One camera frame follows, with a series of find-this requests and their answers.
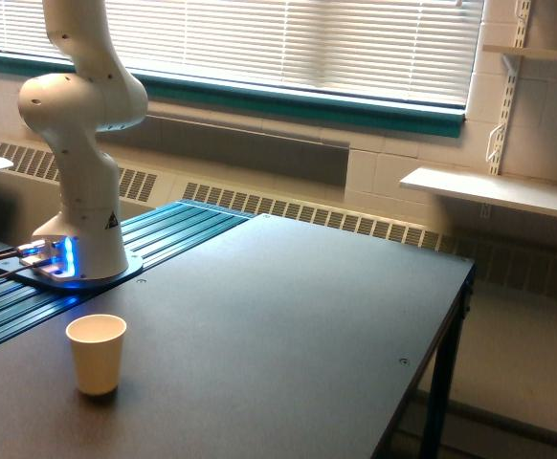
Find green window sill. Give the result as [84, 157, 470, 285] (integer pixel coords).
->
[0, 50, 466, 139]

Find white shelf rail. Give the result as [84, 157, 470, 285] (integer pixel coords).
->
[483, 1, 531, 176]

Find blue slotted aluminium rails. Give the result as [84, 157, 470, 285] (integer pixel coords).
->
[0, 200, 253, 343]

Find white paper cup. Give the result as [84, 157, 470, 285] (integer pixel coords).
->
[65, 314, 127, 396]

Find lower white wall shelf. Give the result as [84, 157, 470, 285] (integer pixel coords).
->
[400, 167, 557, 217]

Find white wall shelf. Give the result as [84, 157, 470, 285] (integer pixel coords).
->
[400, 167, 557, 217]
[482, 44, 557, 61]

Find black cable lower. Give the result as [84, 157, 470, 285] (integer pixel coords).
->
[0, 258, 45, 287]

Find dark blue base plate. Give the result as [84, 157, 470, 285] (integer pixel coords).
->
[11, 251, 143, 292]

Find upper white wall shelf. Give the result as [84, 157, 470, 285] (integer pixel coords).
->
[482, 44, 557, 61]

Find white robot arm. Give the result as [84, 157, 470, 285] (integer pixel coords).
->
[18, 1, 148, 283]

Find black table leg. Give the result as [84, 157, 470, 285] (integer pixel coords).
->
[418, 279, 474, 458]

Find white baseboard radiator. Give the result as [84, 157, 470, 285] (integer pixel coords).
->
[0, 142, 557, 298]

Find white window blinds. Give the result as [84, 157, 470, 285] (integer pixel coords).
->
[0, 1, 483, 109]

